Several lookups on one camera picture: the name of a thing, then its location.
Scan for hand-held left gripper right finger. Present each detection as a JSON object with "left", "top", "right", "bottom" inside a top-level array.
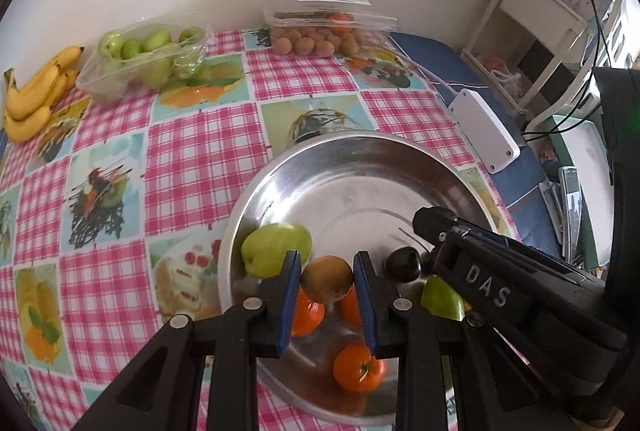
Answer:
[{"left": 352, "top": 250, "right": 566, "bottom": 431}]

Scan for green mango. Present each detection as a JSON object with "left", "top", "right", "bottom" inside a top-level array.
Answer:
[
  {"left": 241, "top": 222, "right": 313, "bottom": 279},
  {"left": 420, "top": 275, "right": 466, "bottom": 322}
]

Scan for black cable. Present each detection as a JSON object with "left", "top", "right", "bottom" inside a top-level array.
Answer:
[{"left": 522, "top": 0, "right": 616, "bottom": 142}]

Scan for white wooden chair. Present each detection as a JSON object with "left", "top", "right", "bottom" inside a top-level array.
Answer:
[{"left": 460, "top": 0, "right": 601, "bottom": 134}]

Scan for pile of tan longans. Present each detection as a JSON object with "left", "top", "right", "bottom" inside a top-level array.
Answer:
[{"left": 271, "top": 25, "right": 361, "bottom": 58}]

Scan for dark plum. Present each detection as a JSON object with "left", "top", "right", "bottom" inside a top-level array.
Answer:
[{"left": 383, "top": 247, "right": 422, "bottom": 283}]

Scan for round steel bowl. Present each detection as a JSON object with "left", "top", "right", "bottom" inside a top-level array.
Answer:
[{"left": 217, "top": 129, "right": 501, "bottom": 427}]

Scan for white cable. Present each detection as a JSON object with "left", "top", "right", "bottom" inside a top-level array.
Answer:
[{"left": 400, "top": 56, "right": 458, "bottom": 96}]

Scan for plastic bag with red item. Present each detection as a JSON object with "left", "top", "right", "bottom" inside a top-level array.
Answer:
[{"left": 480, "top": 55, "right": 526, "bottom": 102}]

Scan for round brown fruit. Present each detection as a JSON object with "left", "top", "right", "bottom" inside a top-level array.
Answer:
[{"left": 300, "top": 256, "right": 354, "bottom": 304}]

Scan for blue table cover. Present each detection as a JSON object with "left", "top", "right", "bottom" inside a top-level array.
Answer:
[{"left": 387, "top": 33, "right": 566, "bottom": 262}]

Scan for orange tangerine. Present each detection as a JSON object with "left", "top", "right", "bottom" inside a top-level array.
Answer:
[
  {"left": 291, "top": 288, "right": 326, "bottom": 338},
  {"left": 333, "top": 343, "right": 388, "bottom": 393},
  {"left": 340, "top": 286, "right": 363, "bottom": 329}
]

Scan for tangerine inside clear container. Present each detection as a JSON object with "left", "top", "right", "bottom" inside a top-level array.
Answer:
[{"left": 327, "top": 12, "right": 355, "bottom": 36}]

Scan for pink checked fruit-print tablecloth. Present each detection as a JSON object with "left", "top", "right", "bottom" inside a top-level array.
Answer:
[{"left": 0, "top": 28, "right": 521, "bottom": 431}]

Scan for yellow banana bunch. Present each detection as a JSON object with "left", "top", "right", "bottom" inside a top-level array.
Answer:
[{"left": 2, "top": 45, "right": 85, "bottom": 143}]

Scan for grey folded papers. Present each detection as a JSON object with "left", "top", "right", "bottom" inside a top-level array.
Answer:
[{"left": 539, "top": 180, "right": 568, "bottom": 257}]

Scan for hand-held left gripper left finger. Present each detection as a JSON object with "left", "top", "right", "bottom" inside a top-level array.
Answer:
[{"left": 75, "top": 250, "right": 303, "bottom": 431}]

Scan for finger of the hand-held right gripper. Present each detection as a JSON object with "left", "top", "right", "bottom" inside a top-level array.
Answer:
[{"left": 411, "top": 205, "right": 602, "bottom": 288}]

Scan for bag of green apples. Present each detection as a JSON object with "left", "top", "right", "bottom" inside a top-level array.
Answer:
[{"left": 76, "top": 22, "right": 215, "bottom": 102}]

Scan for pile of small green fruits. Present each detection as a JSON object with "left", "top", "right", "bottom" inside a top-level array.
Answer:
[{"left": 97, "top": 26, "right": 208, "bottom": 89}]

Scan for white plastic power box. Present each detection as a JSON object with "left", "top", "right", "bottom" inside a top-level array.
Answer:
[{"left": 447, "top": 88, "right": 522, "bottom": 175}]

